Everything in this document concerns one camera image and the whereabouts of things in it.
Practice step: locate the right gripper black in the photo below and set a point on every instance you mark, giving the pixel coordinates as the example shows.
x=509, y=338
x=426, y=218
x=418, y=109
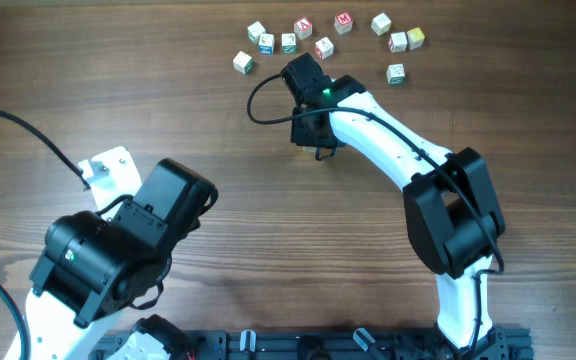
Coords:
x=299, y=137

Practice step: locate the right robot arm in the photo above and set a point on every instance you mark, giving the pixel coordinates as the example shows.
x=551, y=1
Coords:
x=452, y=213

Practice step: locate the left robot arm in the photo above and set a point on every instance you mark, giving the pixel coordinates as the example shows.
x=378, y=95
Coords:
x=92, y=268

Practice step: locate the red edged picture block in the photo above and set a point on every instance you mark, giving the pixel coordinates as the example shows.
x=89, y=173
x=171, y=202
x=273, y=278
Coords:
x=324, y=48

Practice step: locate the green edged block middle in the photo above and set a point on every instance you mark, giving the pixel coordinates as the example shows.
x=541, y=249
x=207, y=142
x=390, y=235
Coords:
x=289, y=44

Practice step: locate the green edged block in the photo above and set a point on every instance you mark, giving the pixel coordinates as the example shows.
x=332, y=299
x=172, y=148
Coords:
x=254, y=31
x=243, y=62
x=396, y=74
x=289, y=44

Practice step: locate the red letter A block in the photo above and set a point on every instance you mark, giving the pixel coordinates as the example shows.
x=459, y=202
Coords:
x=303, y=28

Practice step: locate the blue edged wooden block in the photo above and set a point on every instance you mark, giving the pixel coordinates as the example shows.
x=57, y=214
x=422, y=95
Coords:
x=266, y=43

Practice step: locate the red letter M block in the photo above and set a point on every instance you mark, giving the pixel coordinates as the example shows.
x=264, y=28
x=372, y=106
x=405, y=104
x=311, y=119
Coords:
x=343, y=22

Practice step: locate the green edged block far left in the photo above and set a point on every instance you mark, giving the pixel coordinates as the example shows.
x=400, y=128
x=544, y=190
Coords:
x=243, y=62

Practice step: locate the green edged block top left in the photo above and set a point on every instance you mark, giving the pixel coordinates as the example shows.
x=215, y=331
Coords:
x=254, y=31

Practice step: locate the green edged block right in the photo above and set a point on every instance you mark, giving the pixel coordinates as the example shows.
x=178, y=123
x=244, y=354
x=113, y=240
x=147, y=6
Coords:
x=396, y=74

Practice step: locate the plain wooden block top right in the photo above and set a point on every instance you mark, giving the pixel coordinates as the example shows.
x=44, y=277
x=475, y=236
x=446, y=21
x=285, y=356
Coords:
x=381, y=24

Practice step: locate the red edged block right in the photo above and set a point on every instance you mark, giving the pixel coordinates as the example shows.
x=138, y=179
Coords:
x=398, y=42

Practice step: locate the yellow block far right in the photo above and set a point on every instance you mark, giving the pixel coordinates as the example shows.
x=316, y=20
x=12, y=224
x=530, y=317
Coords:
x=415, y=38

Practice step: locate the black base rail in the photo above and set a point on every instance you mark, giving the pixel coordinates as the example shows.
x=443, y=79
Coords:
x=411, y=343

